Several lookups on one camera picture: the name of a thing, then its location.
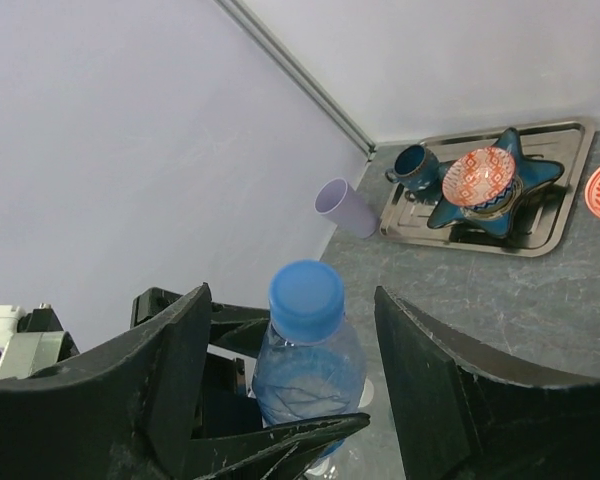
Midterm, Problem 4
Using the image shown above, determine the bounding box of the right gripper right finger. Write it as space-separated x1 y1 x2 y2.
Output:
374 287 600 479

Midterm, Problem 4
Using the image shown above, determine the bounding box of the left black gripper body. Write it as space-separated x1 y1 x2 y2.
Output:
194 345 263 439

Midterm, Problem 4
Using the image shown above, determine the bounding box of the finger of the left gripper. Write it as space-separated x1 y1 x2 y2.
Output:
131 287 270 358
179 413 370 479

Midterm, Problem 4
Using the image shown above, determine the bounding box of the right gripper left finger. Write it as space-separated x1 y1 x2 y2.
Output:
0 284 211 479

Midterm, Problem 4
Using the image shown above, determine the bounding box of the blue bottle cap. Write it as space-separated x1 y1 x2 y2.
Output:
268 260 345 345

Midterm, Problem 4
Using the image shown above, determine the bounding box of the blue label water bottle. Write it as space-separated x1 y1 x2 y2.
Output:
251 259 374 461

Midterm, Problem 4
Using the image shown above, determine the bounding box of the lilac plastic cup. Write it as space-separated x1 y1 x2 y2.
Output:
314 178 379 239

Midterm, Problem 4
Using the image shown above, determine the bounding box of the metal tray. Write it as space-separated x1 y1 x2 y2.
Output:
379 117 595 257

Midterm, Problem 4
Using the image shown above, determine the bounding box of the blue star-shaped dish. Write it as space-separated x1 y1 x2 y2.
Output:
427 127 565 239

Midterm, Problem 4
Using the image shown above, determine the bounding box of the red patterned bowl on star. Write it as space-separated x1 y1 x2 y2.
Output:
442 146 516 211

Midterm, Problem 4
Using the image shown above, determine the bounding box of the dark blue mug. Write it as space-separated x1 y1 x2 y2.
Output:
385 144 439 192

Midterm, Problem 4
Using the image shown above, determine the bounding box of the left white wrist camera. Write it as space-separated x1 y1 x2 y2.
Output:
0 303 79 380

